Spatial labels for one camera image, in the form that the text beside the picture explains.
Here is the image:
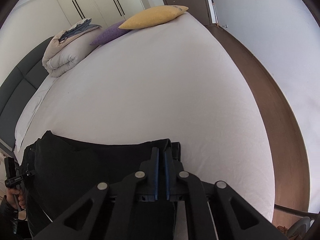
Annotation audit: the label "black denim pants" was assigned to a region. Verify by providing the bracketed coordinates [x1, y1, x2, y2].
[20, 131, 181, 236]

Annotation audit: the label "left hand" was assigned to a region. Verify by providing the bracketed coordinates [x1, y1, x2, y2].
[6, 189, 25, 210]

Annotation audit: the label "dark grey headboard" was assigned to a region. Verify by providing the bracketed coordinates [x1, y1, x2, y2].
[0, 37, 52, 158]

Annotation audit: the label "white bed mattress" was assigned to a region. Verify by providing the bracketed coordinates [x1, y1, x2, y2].
[15, 13, 275, 220]

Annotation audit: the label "white pillow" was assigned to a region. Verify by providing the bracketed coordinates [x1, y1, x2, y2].
[14, 75, 57, 156]

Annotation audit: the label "grey chair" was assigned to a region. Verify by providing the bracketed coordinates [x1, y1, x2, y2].
[286, 217, 311, 239]

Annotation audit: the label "folded beige duvet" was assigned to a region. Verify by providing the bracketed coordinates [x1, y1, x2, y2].
[42, 18, 103, 77]

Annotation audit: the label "purple pillow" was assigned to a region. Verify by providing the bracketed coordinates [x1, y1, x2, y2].
[90, 21, 130, 46]

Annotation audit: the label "yellow pillow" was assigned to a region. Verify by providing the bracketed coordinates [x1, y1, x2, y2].
[119, 5, 189, 30]

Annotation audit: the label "cream wardrobe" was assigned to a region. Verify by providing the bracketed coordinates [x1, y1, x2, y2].
[57, 0, 144, 28]

